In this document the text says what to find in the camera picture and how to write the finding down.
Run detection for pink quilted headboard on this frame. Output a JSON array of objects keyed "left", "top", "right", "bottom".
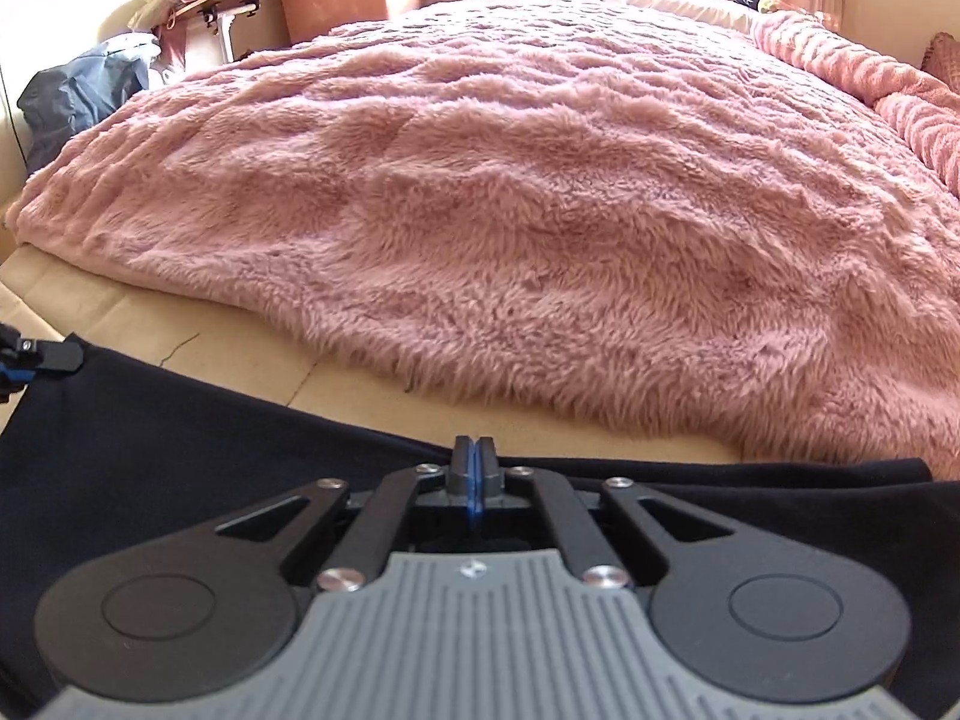
[{"left": 925, "top": 33, "right": 960, "bottom": 85}]

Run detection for black pants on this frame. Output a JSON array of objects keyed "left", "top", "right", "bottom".
[{"left": 0, "top": 336, "right": 935, "bottom": 720}]

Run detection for white cushion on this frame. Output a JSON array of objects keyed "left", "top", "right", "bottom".
[{"left": 622, "top": 0, "right": 752, "bottom": 34}]

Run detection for pink fluffy blanket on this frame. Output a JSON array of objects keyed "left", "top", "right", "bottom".
[{"left": 6, "top": 0, "right": 960, "bottom": 477}]

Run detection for small side table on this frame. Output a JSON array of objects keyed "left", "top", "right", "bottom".
[{"left": 154, "top": 0, "right": 283, "bottom": 70}]

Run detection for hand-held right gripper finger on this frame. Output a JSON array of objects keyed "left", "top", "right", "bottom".
[
  {"left": 474, "top": 435, "right": 737, "bottom": 595},
  {"left": 214, "top": 435, "right": 475, "bottom": 595}
]

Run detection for blue bag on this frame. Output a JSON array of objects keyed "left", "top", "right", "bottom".
[{"left": 16, "top": 40, "right": 163, "bottom": 175}]

